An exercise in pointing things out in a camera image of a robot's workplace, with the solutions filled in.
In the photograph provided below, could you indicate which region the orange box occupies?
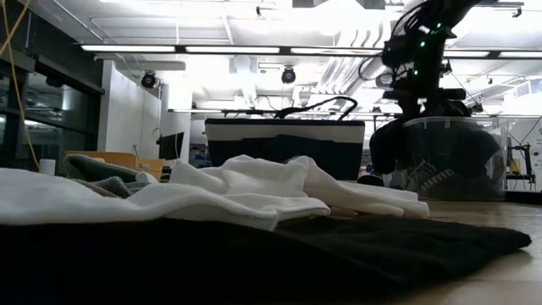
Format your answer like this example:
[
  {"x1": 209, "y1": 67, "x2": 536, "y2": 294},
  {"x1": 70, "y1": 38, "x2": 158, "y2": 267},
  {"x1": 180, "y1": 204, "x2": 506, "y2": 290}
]
[{"x1": 65, "y1": 151, "x2": 165, "y2": 181}]

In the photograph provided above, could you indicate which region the grey knit cloth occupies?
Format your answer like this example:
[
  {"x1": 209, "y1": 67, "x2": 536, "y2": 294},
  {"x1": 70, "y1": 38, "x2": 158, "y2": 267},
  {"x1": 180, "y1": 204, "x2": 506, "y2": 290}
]
[{"x1": 70, "y1": 175, "x2": 143, "y2": 199}]

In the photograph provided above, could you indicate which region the black equipment stand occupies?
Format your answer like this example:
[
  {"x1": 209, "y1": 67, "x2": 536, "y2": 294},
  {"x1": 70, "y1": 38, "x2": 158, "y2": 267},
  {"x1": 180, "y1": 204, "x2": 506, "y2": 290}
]
[{"x1": 506, "y1": 142, "x2": 537, "y2": 191}]

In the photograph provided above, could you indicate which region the plain white cloth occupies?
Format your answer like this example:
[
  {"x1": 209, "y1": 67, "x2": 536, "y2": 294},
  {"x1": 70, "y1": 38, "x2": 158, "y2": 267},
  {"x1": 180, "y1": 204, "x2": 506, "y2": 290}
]
[{"x1": 0, "y1": 154, "x2": 431, "y2": 233}]

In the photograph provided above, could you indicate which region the clear plastic storage bin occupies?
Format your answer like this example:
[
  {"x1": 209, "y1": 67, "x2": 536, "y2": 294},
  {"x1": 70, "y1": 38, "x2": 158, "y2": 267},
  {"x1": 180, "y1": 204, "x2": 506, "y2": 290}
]
[{"x1": 400, "y1": 116, "x2": 510, "y2": 202}]

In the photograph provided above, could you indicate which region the black computer monitor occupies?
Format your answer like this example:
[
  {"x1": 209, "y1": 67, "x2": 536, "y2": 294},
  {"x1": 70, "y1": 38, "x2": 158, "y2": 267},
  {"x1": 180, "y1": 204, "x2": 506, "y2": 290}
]
[{"x1": 158, "y1": 131, "x2": 185, "y2": 161}]

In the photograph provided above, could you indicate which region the sage green knit sock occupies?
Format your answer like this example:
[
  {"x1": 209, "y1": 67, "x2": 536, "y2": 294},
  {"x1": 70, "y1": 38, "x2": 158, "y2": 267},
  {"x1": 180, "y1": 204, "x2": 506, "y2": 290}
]
[{"x1": 63, "y1": 152, "x2": 141, "y2": 184}]

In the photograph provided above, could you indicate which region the white paper roll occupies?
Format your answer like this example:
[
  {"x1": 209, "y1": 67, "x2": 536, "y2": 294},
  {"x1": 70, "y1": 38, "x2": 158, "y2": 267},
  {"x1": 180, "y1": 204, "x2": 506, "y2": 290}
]
[{"x1": 38, "y1": 158, "x2": 57, "y2": 177}]

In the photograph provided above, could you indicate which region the navy white striped fabric basket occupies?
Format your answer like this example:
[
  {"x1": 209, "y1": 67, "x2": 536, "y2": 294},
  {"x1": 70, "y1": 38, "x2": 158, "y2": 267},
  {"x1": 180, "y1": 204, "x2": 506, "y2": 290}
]
[{"x1": 204, "y1": 96, "x2": 366, "y2": 182}]

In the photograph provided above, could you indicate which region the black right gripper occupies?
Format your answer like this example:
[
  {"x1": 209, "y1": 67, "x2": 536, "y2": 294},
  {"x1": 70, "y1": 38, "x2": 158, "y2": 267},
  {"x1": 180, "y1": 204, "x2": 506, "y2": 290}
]
[{"x1": 387, "y1": 87, "x2": 471, "y2": 120}]

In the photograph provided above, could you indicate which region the yellow cable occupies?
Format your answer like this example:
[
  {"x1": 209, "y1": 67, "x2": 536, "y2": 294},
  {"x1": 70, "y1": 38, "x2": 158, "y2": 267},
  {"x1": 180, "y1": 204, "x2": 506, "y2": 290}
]
[{"x1": 0, "y1": 0, "x2": 41, "y2": 173}]

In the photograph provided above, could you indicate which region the large black cloth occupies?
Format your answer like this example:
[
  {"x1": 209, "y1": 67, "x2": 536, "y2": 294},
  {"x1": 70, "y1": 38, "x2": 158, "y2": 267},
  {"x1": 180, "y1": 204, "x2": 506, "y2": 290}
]
[{"x1": 0, "y1": 213, "x2": 534, "y2": 305}]

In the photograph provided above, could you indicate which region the long ceiling light bar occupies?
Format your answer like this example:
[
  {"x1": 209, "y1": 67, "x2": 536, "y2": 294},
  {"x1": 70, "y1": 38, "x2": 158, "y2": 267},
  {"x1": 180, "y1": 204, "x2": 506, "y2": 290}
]
[{"x1": 80, "y1": 44, "x2": 542, "y2": 59}]

